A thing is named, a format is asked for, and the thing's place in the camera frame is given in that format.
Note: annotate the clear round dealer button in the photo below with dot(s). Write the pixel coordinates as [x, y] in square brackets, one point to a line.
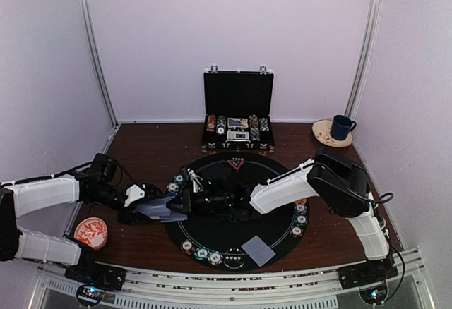
[234, 258]

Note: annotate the blue card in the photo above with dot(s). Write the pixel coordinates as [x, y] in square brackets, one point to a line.
[172, 219]
[258, 250]

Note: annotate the blue small blind button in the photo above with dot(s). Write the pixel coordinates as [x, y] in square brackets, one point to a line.
[171, 195]

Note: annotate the red white round coaster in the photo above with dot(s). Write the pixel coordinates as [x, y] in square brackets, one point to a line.
[92, 232]

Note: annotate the purple green chip row in case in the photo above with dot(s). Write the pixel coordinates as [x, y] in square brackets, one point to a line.
[263, 124]

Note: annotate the orange big blind button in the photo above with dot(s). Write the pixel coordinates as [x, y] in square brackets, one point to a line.
[301, 201]

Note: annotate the right aluminium frame post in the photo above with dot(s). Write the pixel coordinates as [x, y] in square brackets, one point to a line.
[363, 64]

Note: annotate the multicolour chip row in case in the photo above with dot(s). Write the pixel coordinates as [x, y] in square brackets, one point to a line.
[254, 128]

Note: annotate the round black poker mat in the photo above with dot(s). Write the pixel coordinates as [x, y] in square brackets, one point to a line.
[218, 232]

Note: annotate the beige ceramic plate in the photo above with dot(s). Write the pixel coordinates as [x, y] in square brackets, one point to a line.
[322, 132]

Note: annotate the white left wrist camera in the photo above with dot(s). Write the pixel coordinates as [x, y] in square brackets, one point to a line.
[133, 193]

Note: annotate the dark blue mug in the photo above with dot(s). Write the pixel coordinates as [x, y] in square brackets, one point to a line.
[341, 127]

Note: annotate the red black chips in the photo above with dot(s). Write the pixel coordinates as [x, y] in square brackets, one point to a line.
[188, 247]
[296, 232]

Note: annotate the white card box in case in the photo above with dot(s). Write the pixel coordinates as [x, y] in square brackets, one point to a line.
[237, 136]

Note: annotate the red chip row in case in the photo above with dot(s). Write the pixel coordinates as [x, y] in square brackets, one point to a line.
[211, 123]

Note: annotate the front aluminium rail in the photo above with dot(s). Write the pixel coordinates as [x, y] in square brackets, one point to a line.
[310, 288]

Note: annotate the left aluminium frame post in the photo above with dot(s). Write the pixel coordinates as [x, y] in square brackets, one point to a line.
[96, 62]

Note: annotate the white blue chips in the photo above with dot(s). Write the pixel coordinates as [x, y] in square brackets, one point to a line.
[215, 258]
[172, 187]
[301, 208]

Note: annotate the red triangle all-in marker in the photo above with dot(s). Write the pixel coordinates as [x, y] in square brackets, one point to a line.
[236, 163]

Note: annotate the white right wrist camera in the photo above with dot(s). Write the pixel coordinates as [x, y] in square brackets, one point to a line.
[194, 181]

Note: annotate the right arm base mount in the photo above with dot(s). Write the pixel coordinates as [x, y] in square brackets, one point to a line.
[371, 278]

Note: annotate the green chips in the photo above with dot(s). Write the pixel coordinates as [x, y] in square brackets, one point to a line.
[179, 179]
[201, 253]
[301, 220]

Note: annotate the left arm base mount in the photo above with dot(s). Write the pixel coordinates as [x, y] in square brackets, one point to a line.
[95, 286]

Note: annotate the blue playing card deck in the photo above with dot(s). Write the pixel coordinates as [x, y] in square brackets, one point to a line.
[156, 208]

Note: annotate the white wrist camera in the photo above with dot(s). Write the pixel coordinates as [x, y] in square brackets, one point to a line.
[194, 181]
[133, 193]

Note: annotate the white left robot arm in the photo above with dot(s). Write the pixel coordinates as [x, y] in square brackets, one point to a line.
[90, 182]

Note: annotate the aluminium frame post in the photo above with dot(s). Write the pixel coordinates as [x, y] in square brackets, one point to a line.
[96, 62]
[363, 64]

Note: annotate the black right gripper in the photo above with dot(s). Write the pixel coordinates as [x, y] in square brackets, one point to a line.
[183, 209]

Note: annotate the black poker chip case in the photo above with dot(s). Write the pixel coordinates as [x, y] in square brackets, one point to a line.
[238, 94]

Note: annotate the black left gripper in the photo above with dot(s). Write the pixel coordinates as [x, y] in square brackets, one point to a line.
[128, 218]

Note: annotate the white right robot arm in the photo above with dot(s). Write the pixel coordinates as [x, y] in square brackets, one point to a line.
[342, 185]

